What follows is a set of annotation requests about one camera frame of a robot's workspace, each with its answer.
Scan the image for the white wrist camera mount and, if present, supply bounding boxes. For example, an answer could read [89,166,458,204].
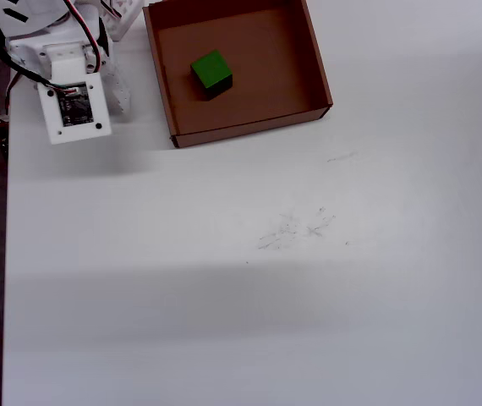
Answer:
[36,41,113,146]

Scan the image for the brown cardboard box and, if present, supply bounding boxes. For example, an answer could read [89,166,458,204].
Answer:
[141,0,335,149]

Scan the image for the short red black wire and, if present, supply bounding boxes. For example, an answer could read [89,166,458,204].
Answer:
[98,0,123,21]

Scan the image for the green cube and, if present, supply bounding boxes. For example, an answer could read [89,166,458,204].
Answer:
[189,49,234,102]

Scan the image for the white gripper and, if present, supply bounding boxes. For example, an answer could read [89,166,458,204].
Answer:
[6,19,135,116]

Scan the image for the red black white servo cable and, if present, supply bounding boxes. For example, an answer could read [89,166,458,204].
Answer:
[63,0,103,59]

